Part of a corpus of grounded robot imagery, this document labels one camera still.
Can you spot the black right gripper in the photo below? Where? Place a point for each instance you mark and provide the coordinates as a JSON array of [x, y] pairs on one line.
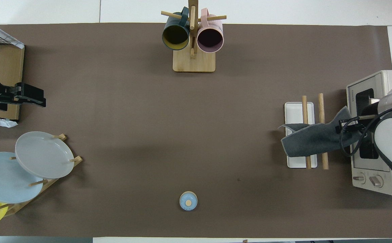
[[369, 114]]

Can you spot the purple and grey towel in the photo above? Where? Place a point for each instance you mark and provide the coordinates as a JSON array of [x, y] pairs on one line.
[[310, 141]]

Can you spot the white towel rack wooden bars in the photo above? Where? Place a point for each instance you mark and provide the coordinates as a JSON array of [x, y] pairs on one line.
[[295, 114]]

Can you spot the wooden plate rack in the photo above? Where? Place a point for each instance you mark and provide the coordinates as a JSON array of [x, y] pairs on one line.
[[47, 184]]

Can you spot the wooden shelf boards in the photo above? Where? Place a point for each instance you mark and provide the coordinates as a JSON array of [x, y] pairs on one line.
[[10, 67]]

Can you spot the beige toaster oven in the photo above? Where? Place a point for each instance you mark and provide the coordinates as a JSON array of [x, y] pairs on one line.
[[364, 168]]

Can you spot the grey plate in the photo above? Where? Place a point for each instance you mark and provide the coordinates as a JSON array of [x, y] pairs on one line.
[[44, 155]]

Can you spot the marble patterned paper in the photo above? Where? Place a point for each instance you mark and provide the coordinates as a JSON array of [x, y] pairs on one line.
[[3, 33]]

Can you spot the light blue plate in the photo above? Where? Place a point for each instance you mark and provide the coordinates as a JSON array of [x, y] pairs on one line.
[[3, 179]]

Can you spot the brown table mat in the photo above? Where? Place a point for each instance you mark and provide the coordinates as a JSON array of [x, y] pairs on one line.
[[182, 135]]

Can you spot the dark teal mug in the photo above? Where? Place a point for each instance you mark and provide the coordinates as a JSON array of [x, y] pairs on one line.
[[170, 25]]

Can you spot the wooden mug tree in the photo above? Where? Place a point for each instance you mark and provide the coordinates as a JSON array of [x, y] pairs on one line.
[[194, 64]]

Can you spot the pink mug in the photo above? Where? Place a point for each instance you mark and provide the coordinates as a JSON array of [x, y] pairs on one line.
[[216, 25]]

